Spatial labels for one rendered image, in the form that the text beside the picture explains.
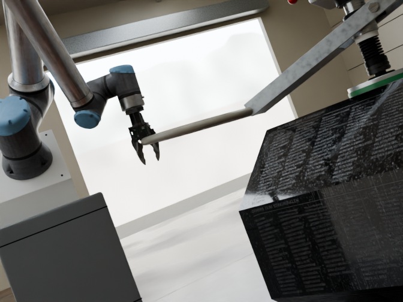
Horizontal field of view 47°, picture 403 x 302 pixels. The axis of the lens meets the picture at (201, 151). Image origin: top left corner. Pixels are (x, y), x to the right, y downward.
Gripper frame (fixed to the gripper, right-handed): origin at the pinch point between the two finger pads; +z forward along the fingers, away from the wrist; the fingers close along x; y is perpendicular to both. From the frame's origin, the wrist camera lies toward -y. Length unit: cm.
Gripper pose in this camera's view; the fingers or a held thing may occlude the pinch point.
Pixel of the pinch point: (151, 159)
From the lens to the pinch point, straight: 176.7
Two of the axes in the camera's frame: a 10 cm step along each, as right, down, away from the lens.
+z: 3.0, 9.5, 0.3
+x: 9.5, -3.0, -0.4
